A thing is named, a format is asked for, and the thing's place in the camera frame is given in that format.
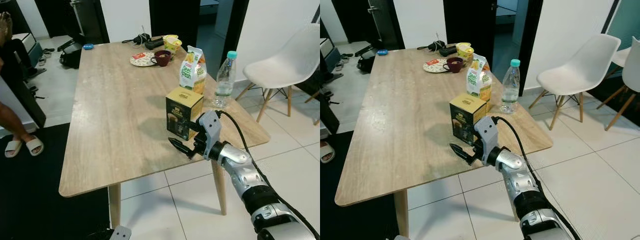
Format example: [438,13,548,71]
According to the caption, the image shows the beige slipper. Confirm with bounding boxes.
[320,141,336,164]
[25,136,45,157]
[4,139,24,159]

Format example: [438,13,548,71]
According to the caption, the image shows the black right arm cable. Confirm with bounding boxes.
[492,116,581,240]
[216,110,321,240]

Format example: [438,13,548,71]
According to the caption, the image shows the white shell chair wooden legs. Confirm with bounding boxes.
[529,33,622,131]
[597,36,640,132]
[242,23,321,123]

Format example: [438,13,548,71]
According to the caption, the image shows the maroon mug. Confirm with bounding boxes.
[443,56,465,74]
[151,49,172,67]

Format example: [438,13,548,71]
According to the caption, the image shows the light wooden dining table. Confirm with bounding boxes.
[334,48,554,239]
[58,41,271,230]

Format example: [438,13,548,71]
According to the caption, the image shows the black duffel bag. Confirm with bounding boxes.
[356,47,380,73]
[59,42,86,70]

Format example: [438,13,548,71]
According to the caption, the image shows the black door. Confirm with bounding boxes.
[442,0,497,68]
[149,0,202,51]

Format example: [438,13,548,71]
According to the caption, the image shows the clear bottle teal cap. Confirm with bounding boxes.
[500,58,522,115]
[214,50,238,108]

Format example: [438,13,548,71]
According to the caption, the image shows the black floor mat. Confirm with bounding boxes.
[320,131,401,240]
[0,122,112,240]

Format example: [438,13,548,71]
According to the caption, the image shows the yellow black carton box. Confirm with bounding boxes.
[165,87,205,141]
[449,93,488,147]

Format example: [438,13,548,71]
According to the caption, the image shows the yellow green juice carton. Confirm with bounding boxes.
[179,46,208,96]
[466,53,493,103]

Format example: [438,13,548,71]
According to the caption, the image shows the white patterned plate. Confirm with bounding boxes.
[422,58,451,74]
[129,51,158,68]

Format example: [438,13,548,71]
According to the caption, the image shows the black cable bundle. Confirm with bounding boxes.
[121,33,151,46]
[417,40,446,52]

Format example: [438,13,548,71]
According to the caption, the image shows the yellow instant noodle cup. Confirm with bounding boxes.
[162,34,183,55]
[455,42,475,62]

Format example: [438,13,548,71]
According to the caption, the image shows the seated person in black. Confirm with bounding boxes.
[0,11,38,81]

